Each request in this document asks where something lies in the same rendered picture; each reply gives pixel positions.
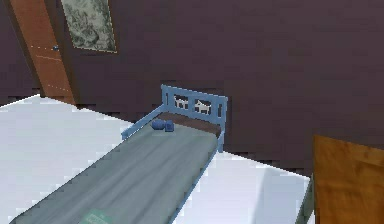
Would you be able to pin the square blue container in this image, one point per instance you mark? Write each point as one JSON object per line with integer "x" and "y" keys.
{"x": 169, "y": 126}

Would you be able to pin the round blue container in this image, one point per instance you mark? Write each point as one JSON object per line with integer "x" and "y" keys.
{"x": 157, "y": 124}

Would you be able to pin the blue wooden bed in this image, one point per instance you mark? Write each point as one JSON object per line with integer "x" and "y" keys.
{"x": 146, "y": 166}

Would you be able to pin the grey patterned framed picture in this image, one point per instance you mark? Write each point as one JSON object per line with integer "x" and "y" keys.
{"x": 89, "y": 23}

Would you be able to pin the small blue door knob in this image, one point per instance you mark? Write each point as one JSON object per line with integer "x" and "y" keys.
{"x": 55, "y": 48}

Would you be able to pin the brown wooden room door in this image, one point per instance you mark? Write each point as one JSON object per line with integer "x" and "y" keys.
{"x": 43, "y": 50}

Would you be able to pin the brown wooden cupboard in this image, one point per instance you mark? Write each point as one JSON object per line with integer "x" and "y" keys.
{"x": 350, "y": 183}

